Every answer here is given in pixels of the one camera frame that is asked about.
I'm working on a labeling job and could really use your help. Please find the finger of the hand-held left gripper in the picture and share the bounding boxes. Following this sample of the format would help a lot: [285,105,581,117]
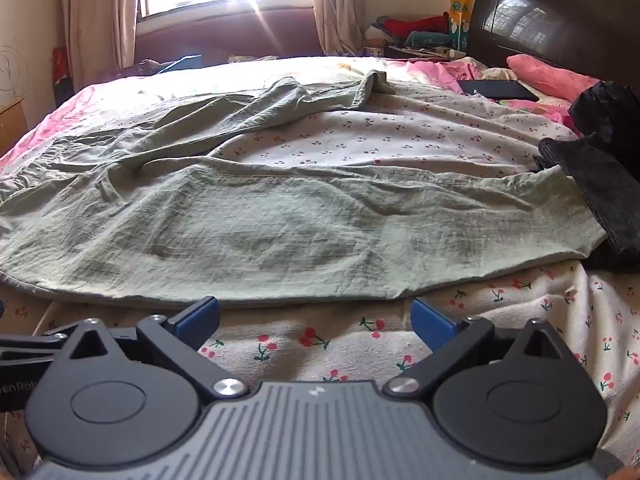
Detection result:
[0,330,68,362]

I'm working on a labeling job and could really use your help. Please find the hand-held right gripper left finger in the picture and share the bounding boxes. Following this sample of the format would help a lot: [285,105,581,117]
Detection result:
[50,296,250,404]

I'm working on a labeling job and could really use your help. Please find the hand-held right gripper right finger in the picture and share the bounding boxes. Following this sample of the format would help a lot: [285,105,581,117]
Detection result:
[382,296,583,404]

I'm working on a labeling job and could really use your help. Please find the green linen pants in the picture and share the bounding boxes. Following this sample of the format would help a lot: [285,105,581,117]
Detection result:
[0,69,608,308]

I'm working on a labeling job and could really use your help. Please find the cherry print bed sheet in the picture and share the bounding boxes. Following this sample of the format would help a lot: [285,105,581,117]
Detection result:
[0,82,640,480]

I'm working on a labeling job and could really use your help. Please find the dark grey folded jeans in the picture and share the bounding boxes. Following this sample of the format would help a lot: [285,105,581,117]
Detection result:
[537,132,640,271]

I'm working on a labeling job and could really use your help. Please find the light wooden cabinet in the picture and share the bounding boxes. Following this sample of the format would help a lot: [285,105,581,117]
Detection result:
[0,99,28,158]

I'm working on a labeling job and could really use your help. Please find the black tablet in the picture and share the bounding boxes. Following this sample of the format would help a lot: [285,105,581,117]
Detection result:
[457,79,541,103]

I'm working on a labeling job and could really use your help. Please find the blue cloth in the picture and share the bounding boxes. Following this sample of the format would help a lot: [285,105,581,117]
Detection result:
[160,54,203,72]

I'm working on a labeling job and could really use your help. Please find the dark patterned cloth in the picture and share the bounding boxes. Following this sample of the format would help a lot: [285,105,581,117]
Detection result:
[120,58,166,74]

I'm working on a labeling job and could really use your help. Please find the dark wooden nightstand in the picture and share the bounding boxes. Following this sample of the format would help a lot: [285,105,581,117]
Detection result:
[387,44,468,61]

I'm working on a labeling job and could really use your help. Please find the pink pillow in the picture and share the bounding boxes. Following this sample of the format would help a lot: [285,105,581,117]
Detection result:
[506,53,601,101]

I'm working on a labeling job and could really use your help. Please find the red bag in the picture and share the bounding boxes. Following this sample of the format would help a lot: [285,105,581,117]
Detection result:
[51,46,71,108]

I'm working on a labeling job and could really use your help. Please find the pink floral quilt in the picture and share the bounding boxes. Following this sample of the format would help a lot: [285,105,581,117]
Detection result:
[0,55,576,171]

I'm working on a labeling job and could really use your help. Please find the teal cloth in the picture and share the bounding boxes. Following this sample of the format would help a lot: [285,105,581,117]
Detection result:
[402,30,453,50]

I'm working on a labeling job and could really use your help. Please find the maroon padded window seat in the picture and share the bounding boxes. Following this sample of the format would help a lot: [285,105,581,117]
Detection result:
[135,6,326,68]

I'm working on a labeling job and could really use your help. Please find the red cloth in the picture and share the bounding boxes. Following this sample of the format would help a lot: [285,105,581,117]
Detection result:
[382,14,451,36]

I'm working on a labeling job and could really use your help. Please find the yellow floral packet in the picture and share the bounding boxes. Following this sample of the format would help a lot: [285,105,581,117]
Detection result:
[446,0,473,53]

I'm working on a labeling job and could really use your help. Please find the beige curtain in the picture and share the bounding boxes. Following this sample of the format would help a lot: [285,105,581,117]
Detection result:
[311,0,366,57]
[57,0,140,93]

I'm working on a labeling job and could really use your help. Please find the dark wooden headboard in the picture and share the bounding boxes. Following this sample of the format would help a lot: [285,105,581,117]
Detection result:
[465,0,640,83]

